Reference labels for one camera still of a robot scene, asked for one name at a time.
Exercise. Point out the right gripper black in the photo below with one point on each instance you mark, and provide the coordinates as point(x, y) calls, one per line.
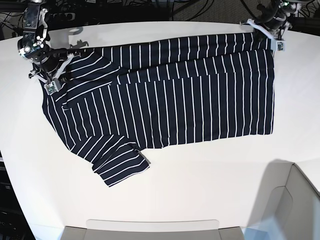
point(48, 61)

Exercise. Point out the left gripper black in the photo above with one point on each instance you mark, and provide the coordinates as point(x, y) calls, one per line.
point(273, 24)

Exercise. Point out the navy white striped T-shirt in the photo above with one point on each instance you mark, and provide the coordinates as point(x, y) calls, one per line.
point(120, 100)

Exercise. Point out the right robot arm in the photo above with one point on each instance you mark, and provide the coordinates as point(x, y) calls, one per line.
point(33, 45)

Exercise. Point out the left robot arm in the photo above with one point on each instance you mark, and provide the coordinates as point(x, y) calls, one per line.
point(289, 7)

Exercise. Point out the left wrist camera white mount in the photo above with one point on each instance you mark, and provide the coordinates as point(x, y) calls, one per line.
point(277, 43)

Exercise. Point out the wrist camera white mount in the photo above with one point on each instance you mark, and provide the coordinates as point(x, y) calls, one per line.
point(277, 43)
point(52, 84)

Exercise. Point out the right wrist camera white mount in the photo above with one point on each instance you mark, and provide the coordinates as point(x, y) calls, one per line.
point(52, 84)

